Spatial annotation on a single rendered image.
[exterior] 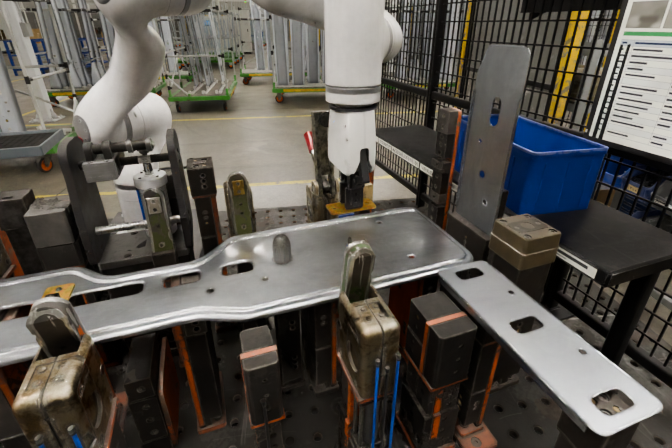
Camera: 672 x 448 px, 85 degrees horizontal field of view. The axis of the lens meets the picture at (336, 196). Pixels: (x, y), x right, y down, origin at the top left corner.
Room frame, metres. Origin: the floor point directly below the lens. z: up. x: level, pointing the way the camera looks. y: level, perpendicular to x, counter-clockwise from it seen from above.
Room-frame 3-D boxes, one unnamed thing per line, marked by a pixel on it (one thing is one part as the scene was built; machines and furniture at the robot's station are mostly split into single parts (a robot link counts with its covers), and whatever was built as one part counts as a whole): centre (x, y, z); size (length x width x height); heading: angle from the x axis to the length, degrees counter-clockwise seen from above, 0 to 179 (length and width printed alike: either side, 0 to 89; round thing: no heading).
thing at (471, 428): (0.44, -0.24, 0.84); 0.11 x 0.06 x 0.29; 20
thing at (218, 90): (7.22, 2.45, 0.88); 1.91 x 1.00 x 1.76; 10
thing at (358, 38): (0.58, -0.03, 1.36); 0.09 x 0.08 x 0.13; 148
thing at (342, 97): (0.58, -0.03, 1.27); 0.09 x 0.08 x 0.03; 20
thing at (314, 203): (0.73, 0.03, 0.88); 0.07 x 0.06 x 0.35; 20
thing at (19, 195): (0.59, 0.58, 0.90); 0.05 x 0.05 x 0.40; 20
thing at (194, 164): (0.70, 0.27, 0.91); 0.07 x 0.05 x 0.42; 20
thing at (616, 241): (0.91, -0.37, 1.02); 0.90 x 0.22 x 0.03; 20
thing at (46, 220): (0.60, 0.51, 0.89); 0.13 x 0.11 x 0.38; 20
